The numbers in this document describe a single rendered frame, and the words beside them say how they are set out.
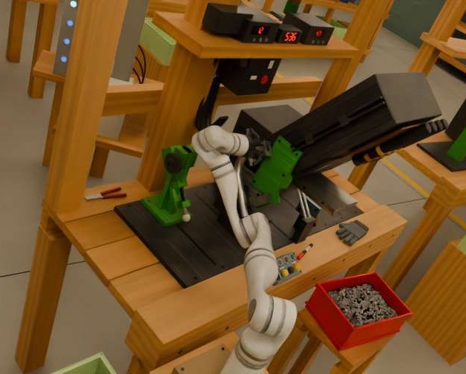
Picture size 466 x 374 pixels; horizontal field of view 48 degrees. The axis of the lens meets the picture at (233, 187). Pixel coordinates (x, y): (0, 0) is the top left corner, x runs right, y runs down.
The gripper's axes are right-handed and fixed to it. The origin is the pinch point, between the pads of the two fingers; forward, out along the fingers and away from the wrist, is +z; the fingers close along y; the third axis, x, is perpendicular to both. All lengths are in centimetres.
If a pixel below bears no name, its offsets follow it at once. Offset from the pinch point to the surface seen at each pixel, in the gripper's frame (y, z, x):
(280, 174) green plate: -9.8, 2.9, -4.7
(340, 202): -21.1, 21.7, -18.4
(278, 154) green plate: -2.6, 2.9, -5.0
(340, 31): 263, 547, 181
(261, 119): 13.6, 10.9, 5.5
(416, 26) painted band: 389, 950, 170
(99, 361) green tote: -58, -73, 7
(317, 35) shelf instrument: 42.1, 18.0, -18.4
